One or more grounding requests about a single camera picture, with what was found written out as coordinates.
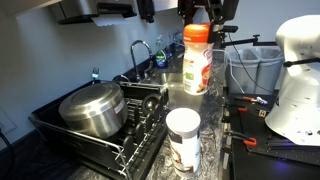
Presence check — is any stainless steel sink basin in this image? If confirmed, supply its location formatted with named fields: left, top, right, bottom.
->
left=141, top=71, right=204, bottom=113

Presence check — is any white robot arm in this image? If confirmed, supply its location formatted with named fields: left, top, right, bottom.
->
left=178, top=0, right=320, bottom=146

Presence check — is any grey double waste bin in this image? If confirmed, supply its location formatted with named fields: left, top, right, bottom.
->
left=226, top=47, right=283, bottom=95

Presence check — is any orange-handled black clamp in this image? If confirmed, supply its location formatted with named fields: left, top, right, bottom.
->
left=224, top=103, right=248, bottom=112
left=225, top=130, right=257, bottom=147

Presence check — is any far orange-handled black clamp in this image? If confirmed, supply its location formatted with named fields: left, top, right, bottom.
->
left=224, top=103, right=248, bottom=112

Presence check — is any green dish soap bottle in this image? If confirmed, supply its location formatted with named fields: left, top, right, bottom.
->
left=155, top=35, right=168, bottom=69

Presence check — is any stainless steel pot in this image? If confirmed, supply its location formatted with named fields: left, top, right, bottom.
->
left=59, top=82, right=128, bottom=139

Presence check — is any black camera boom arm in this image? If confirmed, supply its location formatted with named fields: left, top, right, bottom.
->
left=221, top=35, right=277, bottom=48

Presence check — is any wall soap dispenser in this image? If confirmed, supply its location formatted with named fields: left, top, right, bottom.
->
left=137, top=0, right=155, bottom=23

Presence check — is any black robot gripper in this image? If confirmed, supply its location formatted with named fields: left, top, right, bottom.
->
left=177, top=0, right=239, bottom=24

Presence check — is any white-capped creamer bottle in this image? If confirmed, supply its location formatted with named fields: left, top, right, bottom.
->
left=166, top=108, right=201, bottom=178

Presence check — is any tall chrome gooseneck faucet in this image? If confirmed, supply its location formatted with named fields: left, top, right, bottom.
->
left=130, top=40, right=153, bottom=82

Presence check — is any black hanging cable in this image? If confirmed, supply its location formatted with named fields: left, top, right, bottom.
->
left=227, top=32, right=275, bottom=95

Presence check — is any black dish drying rack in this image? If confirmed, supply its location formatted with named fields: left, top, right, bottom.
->
left=30, top=80, right=169, bottom=180

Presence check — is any orange-capped creamer bottle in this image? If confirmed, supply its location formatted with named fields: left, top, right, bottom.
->
left=183, top=23, right=212, bottom=95

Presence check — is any near orange-handled black clamp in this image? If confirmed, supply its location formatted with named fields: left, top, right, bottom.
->
left=225, top=130, right=257, bottom=147

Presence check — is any paper towel dispenser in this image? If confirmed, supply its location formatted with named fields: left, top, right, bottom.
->
left=49, top=0, right=136, bottom=25

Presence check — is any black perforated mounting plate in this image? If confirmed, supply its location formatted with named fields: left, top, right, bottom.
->
left=228, top=102, right=320, bottom=166

